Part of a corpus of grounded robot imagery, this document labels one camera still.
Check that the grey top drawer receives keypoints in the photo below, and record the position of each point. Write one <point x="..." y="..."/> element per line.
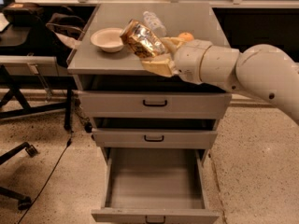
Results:
<point x="160" y="105"/>

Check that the clear plastic water bottle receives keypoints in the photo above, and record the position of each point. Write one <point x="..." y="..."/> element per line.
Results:
<point x="152" y="21"/>

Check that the grey drawer cabinet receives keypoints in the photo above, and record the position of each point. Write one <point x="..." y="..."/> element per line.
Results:
<point x="96" y="70"/>

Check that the black desk frame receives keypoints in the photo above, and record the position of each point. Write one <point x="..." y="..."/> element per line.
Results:
<point x="14" y="90"/>

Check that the black box on desk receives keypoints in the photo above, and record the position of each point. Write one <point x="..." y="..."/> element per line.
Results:
<point x="23" y="14"/>

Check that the orange fruit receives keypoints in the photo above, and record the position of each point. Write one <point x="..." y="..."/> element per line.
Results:
<point x="186" y="36"/>

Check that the dark bag with strap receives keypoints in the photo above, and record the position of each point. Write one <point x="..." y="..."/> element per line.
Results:
<point x="65" y="31"/>

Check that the grey drawer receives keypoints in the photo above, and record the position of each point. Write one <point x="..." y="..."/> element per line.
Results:
<point x="147" y="138"/>
<point x="160" y="105"/>
<point x="154" y="186"/>

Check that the grey middle drawer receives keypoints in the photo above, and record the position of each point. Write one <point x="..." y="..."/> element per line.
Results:
<point x="147" y="138"/>

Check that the white paper bowl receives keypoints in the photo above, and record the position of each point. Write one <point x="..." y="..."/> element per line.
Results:
<point x="108" y="39"/>

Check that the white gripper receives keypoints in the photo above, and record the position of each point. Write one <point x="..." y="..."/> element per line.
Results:
<point x="188" y="61"/>

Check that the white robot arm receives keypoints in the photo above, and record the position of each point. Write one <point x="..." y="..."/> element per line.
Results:
<point x="262" y="71"/>

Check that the grey bottom drawer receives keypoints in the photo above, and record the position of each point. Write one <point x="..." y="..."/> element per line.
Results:
<point x="154" y="186"/>

